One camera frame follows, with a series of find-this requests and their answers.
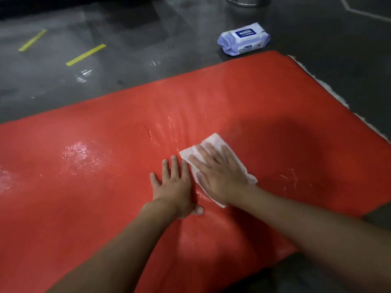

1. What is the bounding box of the person's right hand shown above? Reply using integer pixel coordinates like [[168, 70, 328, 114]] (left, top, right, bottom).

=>
[[188, 143, 258, 208]]

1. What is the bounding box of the person's left hand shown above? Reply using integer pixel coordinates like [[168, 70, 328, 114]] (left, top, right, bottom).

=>
[[149, 155, 204, 220]]

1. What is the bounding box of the white wet wipe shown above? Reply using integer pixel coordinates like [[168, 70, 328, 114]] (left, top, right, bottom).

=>
[[179, 133, 258, 209]]

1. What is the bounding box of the red mat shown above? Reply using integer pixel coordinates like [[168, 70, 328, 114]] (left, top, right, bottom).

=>
[[0, 50, 391, 293]]

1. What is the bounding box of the pale blue wipes pack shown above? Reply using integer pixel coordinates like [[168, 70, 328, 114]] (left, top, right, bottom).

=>
[[217, 22, 271, 57]]

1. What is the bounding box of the person's right forearm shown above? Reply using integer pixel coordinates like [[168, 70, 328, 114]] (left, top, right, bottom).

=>
[[237, 186, 391, 293]]

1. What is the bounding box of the person's left forearm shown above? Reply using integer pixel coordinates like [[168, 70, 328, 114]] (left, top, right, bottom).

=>
[[46, 199, 181, 293]]

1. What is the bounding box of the white fluffy padding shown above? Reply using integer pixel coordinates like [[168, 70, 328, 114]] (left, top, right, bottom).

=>
[[288, 55, 391, 144]]

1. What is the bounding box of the yellow tape strip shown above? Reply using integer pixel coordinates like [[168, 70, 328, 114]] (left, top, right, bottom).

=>
[[18, 29, 48, 52], [66, 44, 107, 67]]

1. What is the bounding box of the black round base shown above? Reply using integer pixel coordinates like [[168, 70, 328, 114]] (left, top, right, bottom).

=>
[[226, 0, 272, 7]]

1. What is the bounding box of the black gym machine frame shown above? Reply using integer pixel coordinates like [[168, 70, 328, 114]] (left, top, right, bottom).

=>
[[0, 0, 161, 20]]

